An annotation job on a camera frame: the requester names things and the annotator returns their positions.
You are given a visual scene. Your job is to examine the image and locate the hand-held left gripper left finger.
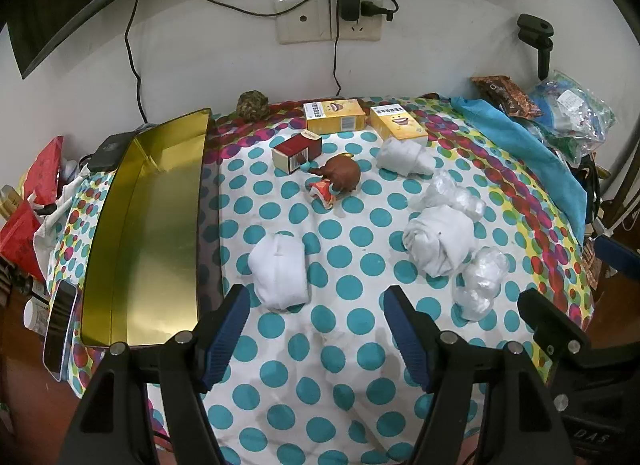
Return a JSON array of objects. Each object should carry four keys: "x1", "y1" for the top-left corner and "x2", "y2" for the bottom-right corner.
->
[{"x1": 57, "y1": 284, "x2": 251, "y2": 465}]

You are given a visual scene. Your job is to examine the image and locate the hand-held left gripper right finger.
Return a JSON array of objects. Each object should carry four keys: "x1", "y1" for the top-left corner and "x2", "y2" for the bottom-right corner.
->
[{"x1": 382, "y1": 285, "x2": 583, "y2": 465}]

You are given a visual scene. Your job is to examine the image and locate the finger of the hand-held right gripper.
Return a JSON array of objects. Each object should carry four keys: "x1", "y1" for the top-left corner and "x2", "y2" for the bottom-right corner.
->
[
  {"x1": 595, "y1": 235, "x2": 640, "y2": 286},
  {"x1": 517, "y1": 289, "x2": 591, "y2": 386}
]

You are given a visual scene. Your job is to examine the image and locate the clear plastic wad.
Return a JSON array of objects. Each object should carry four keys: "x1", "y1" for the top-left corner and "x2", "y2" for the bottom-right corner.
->
[
  {"x1": 452, "y1": 246, "x2": 511, "y2": 321},
  {"x1": 419, "y1": 170, "x2": 487, "y2": 221}
]

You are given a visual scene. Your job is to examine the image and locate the gold tin box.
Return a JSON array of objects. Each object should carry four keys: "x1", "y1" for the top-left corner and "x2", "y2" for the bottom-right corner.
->
[{"x1": 80, "y1": 108, "x2": 226, "y2": 348}]

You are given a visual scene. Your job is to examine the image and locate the brown toy figurine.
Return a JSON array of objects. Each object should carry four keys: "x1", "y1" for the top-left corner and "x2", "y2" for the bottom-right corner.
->
[{"x1": 306, "y1": 154, "x2": 362, "y2": 208}]

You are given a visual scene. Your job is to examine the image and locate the white towel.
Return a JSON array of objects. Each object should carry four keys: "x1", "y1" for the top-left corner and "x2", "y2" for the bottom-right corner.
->
[{"x1": 376, "y1": 138, "x2": 433, "y2": 178}]

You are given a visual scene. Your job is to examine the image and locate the red carton box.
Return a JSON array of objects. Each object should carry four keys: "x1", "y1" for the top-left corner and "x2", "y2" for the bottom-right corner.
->
[{"x1": 271, "y1": 131, "x2": 322, "y2": 175}]

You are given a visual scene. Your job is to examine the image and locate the yellow carton box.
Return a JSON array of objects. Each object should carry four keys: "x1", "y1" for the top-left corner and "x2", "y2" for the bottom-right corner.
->
[
  {"x1": 304, "y1": 99, "x2": 368, "y2": 135},
  {"x1": 370, "y1": 104, "x2": 428, "y2": 146}
]

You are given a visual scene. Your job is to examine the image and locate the polka dot cloth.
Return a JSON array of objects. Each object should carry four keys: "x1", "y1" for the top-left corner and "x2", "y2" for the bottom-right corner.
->
[{"x1": 47, "y1": 95, "x2": 598, "y2": 465}]

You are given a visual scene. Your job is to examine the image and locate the blue cloth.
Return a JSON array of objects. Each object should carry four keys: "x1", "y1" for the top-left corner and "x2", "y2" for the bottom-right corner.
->
[{"x1": 447, "y1": 95, "x2": 588, "y2": 241}]

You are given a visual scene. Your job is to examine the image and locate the clear plastic bag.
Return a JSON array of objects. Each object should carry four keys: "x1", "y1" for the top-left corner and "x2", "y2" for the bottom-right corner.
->
[{"x1": 527, "y1": 70, "x2": 618, "y2": 166}]

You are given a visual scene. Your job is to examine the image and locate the smartphone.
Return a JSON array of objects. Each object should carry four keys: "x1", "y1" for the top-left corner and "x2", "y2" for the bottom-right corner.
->
[{"x1": 42, "y1": 279, "x2": 81, "y2": 383}]

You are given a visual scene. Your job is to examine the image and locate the white lidded bottle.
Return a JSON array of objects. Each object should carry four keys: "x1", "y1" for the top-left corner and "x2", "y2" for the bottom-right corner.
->
[{"x1": 24, "y1": 295, "x2": 48, "y2": 331}]

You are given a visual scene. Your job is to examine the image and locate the brown snack packet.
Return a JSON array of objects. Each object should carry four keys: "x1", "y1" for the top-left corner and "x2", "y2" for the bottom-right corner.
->
[{"x1": 470, "y1": 75, "x2": 543, "y2": 120}]

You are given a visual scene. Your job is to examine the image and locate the black set-top box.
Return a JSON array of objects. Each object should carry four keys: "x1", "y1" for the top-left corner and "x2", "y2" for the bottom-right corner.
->
[{"x1": 89, "y1": 131, "x2": 138, "y2": 172}]

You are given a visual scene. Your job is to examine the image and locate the brown woven ball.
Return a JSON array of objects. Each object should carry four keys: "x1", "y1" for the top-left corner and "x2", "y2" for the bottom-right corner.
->
[{"x1": 236, "y1": 90, "x2": 272, "y2": 121}]

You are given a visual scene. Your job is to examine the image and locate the yellow cartons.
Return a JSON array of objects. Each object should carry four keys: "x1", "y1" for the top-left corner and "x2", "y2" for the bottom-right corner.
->
[{"x1": 0, "y1": 184, "x2": 28, "y2": 218}]

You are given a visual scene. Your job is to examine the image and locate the black plug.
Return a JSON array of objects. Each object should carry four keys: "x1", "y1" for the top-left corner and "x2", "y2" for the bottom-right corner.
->
[{"x1": 360, "y1": 0, "x2": 400, "y2": 22}]

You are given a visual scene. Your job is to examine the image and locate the black clamp mount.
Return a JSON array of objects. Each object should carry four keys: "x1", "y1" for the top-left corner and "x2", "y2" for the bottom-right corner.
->
[{"x1": 516, "y1": 14, "x2": 556, "y2": 81}]

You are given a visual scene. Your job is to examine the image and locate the grey cable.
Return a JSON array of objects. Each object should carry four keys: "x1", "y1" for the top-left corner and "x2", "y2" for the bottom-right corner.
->
[{"x1": 330, "y1": 20, "x2": 346, "y2": 98}]

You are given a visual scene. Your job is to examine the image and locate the white wall socket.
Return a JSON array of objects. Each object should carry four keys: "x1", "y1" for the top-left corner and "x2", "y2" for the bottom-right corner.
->
[{"x1": 330, "y1": 0, "x2": 388, "y2": 42}]

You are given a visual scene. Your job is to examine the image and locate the white wall plate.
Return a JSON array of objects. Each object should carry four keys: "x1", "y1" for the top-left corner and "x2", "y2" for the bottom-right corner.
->
[{"x1": 274, "y1": 0, "x2": 335, "y2": 45}]

